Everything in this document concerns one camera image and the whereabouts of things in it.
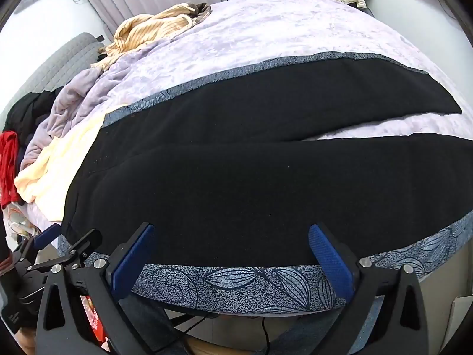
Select black clothing pile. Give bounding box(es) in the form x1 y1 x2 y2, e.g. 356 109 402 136
4 87 66 146

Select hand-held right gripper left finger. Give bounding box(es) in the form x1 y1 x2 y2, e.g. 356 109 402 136
35 223 163 355

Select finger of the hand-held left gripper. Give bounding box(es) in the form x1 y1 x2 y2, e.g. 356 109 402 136
27 229 103 271
23 224 61 264

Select lavender plush blanket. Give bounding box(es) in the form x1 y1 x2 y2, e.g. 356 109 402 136
20 0 473 278

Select black floor cable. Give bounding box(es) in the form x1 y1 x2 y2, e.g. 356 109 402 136
168 312 272 355

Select black pants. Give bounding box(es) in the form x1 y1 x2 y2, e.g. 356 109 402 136
61 52 473 267

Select red garment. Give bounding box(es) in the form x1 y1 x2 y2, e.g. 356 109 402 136
0 131 22 209

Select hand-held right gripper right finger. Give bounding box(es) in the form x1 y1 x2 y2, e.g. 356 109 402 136
308 223 429 355

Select blue leaf-patterned sheet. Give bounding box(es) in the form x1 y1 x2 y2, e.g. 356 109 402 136
57 51 473 313

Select cream garment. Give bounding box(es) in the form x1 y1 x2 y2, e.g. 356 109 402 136
15 114 108 226

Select white patterned cloth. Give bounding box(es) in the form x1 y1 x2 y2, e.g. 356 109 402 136
7 203 39 246

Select yellow striped sweater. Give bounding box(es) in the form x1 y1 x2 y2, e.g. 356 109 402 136
90 2 212 71

